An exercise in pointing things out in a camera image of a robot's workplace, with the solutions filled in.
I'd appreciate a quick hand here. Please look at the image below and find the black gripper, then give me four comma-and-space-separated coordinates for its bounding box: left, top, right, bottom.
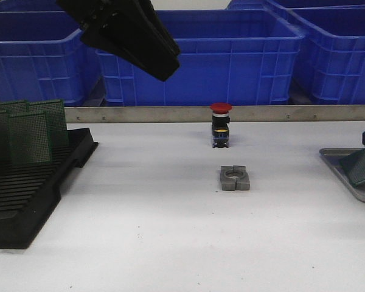
56, 0, 180, 82

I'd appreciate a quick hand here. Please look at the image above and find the silver metal tray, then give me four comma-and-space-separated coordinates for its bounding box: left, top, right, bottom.
319, 148, 365, 203

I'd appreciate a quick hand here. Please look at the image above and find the black slotted board rack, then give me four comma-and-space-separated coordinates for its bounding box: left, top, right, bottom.
0, 128, 98, 249

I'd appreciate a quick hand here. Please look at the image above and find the right blue plastic crate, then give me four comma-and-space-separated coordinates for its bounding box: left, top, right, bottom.
288, 7, 365, 105

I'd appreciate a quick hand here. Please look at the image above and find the blue plastic crate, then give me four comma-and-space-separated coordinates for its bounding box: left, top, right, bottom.
288, 7, 365, 105
97, 9, 304, 106
0, 11, 101, 106

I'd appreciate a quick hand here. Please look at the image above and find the left blue plastic crate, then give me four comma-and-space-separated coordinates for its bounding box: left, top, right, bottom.
0, 11, 101, 106

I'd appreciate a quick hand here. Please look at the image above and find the centre blue plastic crate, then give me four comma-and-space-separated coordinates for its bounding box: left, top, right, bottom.
97, 9, 304, 106

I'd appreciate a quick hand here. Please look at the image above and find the far right blue crate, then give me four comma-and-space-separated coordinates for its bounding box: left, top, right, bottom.
226, 0, 365, 10

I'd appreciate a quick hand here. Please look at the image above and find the far left blue crate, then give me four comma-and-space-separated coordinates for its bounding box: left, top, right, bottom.
0, 0, 63, 12

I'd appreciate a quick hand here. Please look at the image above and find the red emergency stop button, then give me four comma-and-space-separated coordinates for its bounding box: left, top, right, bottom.
210, 102, 232, 148

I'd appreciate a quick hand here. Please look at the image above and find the grey metal clamp block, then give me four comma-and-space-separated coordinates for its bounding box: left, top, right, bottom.
220, 165, 251, 191

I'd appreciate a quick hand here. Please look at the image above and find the steel table edge rail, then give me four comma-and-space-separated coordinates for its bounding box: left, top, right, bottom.
65, 105, 365, 123

